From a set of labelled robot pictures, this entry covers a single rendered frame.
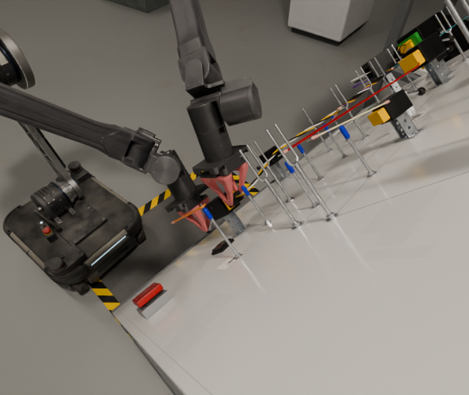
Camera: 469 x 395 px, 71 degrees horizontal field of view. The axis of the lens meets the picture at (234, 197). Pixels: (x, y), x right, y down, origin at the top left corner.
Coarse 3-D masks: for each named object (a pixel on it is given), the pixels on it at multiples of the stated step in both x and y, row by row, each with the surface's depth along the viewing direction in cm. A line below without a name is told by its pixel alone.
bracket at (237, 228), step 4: (232, 212) 70; (224, 216) 70; (228, 216) 69; (232, 216) 71; (236, 216) 70; (228, 220) 70; (232, 220) 69; (236, 220) 71; (240, 220) 70; (228, 224) 71; (232, 224) 70; (236, 224) 72; (240, 224) 71; (248, 224) 71; (232, 228) 70; (236, 228) 69; (240, 228) 71; (244, 228) 70; (236, 232) 70; (240, 232) 69; (236, 236) 68
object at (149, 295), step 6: (150, 288) 58; (156, 288) 57; (162, 288) 57; (144, 294) 57; (150, 294) 56; (156, 294) 56; (132, 300) 59; (138, 300) 55; (144, 300) 55; (150, 300) 57
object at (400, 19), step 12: (408, 0) 106; (456, 0) 143; (396, 12) 111; (408, 12) 109; (444, 12) 146; (396, 24) 113; (396, 36) 115; (384, 48) 120; (396, 72) 122; (420, 72) 119
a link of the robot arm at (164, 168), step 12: (144, 132) 70; (156, 144) 71; (156, 156) 64; (168, 156) 65; (132, 168) 72; (144, 168) 64; (156, 168) 64; (168, 168) 65; (180, 168) 69; (156, 180) 65; (168, 180) 65
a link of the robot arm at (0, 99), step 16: (0, 96) 52; (16, 96) 54; (32, 96) 57; (0, 112) 53; (16, 112) 55; (32, 112) 56; (48, 112) 57; (64, 112) 59; (48, 128) 58; (64, 128) 60; (80, 128) 61; (96, 128) 63; (112, 128) 66; (96, 144) 64; (112, 144) 66; (128, 144) 68; (144, 144) 70; (128, 160) 69; (144, 160) 72
